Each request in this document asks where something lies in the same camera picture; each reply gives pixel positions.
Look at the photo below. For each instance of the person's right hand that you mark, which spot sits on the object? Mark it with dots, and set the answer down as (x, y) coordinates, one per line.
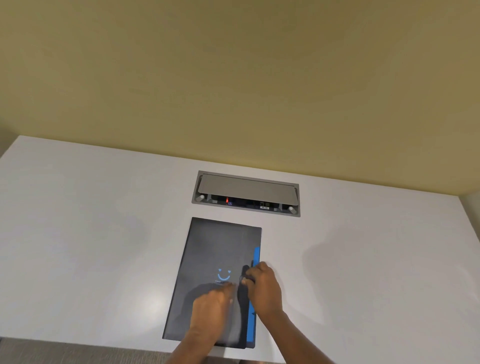
(267, 292)

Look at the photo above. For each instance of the person's left hand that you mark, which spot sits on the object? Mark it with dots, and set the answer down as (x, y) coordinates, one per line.
(210, 311)

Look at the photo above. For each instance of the person's left fingers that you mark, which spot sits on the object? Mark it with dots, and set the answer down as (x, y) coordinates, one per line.
(224, 292)

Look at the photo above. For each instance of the person's right fingers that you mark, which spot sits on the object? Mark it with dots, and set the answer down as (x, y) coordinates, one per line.
(255, 273)

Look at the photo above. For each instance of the dark grey mailer bag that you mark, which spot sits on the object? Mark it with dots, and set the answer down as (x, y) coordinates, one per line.
(210, 255)

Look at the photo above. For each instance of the person's right forearm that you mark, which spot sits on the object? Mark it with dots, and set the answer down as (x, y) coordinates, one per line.
(292, 339)

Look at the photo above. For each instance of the person's left forearm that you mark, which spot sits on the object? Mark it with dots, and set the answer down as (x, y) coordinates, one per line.
(191, 347)

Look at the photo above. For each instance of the grey desk socket box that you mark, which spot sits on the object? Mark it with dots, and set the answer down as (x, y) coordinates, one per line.
(245, 210)

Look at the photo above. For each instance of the grey socket box flap lid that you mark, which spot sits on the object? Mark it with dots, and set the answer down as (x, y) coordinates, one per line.
(245, 187)

